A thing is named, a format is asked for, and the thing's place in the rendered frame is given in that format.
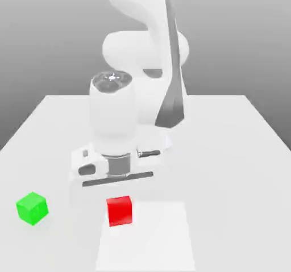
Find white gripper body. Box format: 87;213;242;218
69;169;165;206

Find small green cube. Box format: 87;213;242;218
15;191;49;227

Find small red cube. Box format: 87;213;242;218
106;195;133;228

